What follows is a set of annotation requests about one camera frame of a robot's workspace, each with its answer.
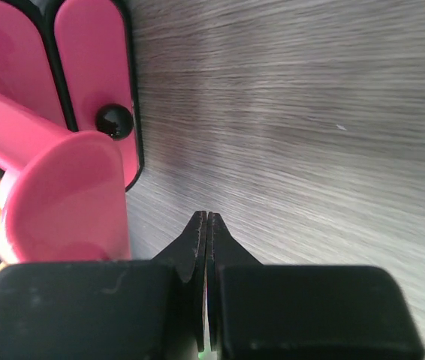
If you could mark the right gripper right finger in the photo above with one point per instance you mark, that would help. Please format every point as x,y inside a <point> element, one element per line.
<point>259,311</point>

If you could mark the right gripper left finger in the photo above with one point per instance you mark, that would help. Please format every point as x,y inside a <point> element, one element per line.
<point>137,309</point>

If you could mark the black drawer organizer cabinet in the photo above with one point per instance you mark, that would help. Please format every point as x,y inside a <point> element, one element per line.
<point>31,73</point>

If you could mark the pink closed drawer front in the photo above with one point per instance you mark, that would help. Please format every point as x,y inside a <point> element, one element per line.
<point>95,46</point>

